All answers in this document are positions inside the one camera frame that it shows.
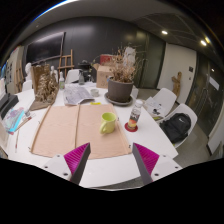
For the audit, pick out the dark grey bottle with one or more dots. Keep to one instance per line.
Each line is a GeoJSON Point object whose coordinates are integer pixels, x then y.
{"type": "Point", "coordinates": [81, 78]}

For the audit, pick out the clear green spray bottle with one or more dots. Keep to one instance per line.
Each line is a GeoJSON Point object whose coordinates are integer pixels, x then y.
{"type": "Point", "coordinates": [61, 81]}

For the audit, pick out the yellow-green mug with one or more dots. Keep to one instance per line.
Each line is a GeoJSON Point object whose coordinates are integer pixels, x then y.
{"type": "Point", "coordinates": [109, 122]}

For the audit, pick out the colourful booklet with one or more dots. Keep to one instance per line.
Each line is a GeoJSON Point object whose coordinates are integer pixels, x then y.
{"type": "Point", "coordinates": [13, 120]}

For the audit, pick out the white chair holding backpack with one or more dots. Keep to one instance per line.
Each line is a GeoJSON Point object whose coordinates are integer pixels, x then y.
{"type": "Point", "coordinates": [190, 109]}

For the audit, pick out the red box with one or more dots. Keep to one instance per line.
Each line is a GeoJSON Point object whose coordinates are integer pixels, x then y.
{"type": "Point", "coordinates": [106, 59]}

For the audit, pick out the round ceiling spot light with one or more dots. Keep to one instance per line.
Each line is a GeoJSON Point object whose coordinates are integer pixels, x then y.
{"type": "Point", "coordinates": [203, 42]}
{"type": "Point", "coordinates": [164, 32]}

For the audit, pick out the long ceiling light strip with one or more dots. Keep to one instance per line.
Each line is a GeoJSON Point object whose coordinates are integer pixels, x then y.
{"type": "Point", "coordinates": [53, 8]}

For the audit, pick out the white chair holding papers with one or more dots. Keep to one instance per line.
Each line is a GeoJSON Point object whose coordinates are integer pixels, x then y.
{"type": "Point", "coordinates": [166, 96]}

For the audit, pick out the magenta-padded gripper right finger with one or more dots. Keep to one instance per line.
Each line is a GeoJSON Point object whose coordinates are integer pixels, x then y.
{"type": "Point", "coordinates": [146, 158]}

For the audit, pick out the black backpack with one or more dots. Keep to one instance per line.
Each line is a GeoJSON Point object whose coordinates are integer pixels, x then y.
{"type": "Point", "coordinates": [175, 128]}

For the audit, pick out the white tape roll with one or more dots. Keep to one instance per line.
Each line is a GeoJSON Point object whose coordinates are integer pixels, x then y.
{"type": "Point", "coordinates": [94, 92]}

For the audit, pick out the wooden easel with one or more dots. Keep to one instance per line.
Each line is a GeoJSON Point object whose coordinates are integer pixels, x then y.
{"type": "Point", "coordinates": [66, 63]}

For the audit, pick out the printed newspaper sheet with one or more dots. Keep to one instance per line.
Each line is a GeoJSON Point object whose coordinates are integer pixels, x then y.
{"type": "Point", "coordinates": [76, 95]}

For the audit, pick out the papers on chair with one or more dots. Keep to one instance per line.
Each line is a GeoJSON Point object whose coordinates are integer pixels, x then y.
{"type": "Point", "coordinates": [151, 106]}

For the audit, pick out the flat round red coaster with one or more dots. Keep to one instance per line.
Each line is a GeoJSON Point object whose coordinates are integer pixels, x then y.
{"type": "Point", "coordinates": [126, 128]}

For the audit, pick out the dried plant in grey pot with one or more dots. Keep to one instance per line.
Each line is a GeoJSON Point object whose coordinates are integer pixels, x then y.
{"type": "Point", "coordinates": [119, 90]}

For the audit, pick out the tan wood-grain sheet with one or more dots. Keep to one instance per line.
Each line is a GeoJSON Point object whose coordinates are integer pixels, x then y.
{"type": "Point", "coordinates": [55, 131]}
{"type": "Point", "coordinates": [90, 133]}

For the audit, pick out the black wall screen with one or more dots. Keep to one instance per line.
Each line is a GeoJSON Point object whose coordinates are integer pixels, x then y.
{"type": "Point", "coordinates": [45, 48]}

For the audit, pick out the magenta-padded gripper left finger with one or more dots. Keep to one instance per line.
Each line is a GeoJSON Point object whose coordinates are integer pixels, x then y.
{"type": "Point", "coordinates": [78, 156]}

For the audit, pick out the clear drink bottle white cap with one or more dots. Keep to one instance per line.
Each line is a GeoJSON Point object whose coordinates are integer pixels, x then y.
{"type": "Point", "coordinates": [135, 116]}

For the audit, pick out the white plaster bust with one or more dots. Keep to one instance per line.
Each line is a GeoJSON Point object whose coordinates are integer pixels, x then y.
{"type": "Point", "coordinates": [28, 70]}

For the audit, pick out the wooden brush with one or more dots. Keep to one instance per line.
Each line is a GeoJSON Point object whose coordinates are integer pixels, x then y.
{"type": "Point", "coordinates": [16, 146]}

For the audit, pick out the cardboard box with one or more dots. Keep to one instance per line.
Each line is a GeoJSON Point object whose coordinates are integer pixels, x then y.
{"type": "Point", "coordinates": [103, 76]}

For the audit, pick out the small white figurine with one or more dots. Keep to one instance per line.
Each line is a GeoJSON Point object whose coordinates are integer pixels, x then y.
{"type": "Point", "coordinates": [54, 73]}

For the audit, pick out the small yellow strip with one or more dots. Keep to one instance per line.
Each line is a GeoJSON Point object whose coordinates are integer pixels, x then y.
{"type": "Point", "coordinates": [95, 103]}

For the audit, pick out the white standing statue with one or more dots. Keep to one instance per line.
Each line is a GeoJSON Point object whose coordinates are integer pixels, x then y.
{"type": "Point", "coordinates": [130, 55]}

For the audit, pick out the wooden figure sculpture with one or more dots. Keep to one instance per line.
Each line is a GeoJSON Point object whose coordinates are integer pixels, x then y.
{"type": "Point", "coordinates": [176, 85]}

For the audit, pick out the black flat boxes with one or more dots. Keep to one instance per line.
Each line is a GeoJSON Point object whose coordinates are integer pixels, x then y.
{"type": "Point", "coordinates": [8, 103]}

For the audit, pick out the white chair behind table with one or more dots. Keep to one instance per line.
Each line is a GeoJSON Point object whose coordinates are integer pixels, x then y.
{"type": "Point", "coordinates": [72, 76]}

